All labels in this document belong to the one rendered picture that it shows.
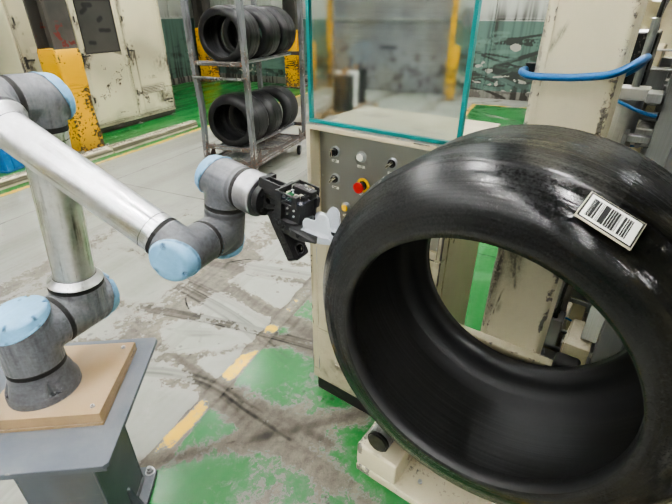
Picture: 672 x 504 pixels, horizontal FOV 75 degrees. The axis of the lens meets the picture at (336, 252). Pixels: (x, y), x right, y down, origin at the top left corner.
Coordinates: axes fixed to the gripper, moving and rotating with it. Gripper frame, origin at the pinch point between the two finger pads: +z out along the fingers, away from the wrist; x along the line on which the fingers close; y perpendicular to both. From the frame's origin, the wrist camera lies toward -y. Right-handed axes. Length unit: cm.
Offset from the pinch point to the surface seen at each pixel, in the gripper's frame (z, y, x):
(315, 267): -48, -60, 59
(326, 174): -50, -21, 64
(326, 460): -14, -126, 31
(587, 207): 35.1, 25.0, -10.5
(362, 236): 10.6, 11.3, -11.8
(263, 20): -300, -9, 288
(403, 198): 15.3, 18.8, -11.0
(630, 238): 39.7, 23.6, -11.0
